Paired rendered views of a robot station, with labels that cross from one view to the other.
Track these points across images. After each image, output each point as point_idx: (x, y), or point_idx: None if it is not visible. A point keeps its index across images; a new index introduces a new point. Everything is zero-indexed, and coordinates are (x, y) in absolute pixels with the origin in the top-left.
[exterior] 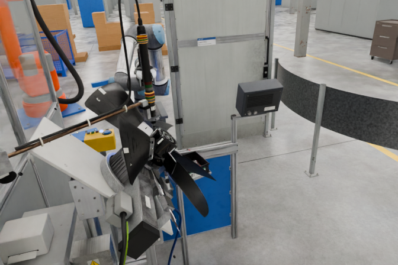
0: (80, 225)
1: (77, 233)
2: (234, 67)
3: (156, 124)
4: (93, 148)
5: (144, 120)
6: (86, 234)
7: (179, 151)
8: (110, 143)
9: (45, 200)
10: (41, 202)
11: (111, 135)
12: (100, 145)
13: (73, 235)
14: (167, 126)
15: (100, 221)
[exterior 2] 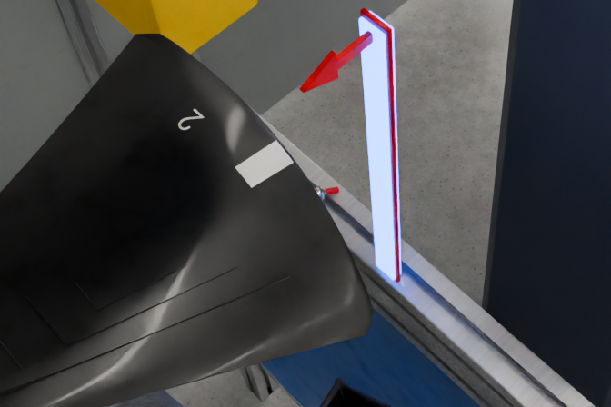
0: (343, 84)
1: (301, 110)
2: None
3: (144, 258)
4: None
5: (165, 134)
6: (315, 140)
7: (548, 382)
8: (143, 22)
9: None
10: None
11: None
12: None
13: (262, 110)
14: (205, 344)
15: (402, 138)
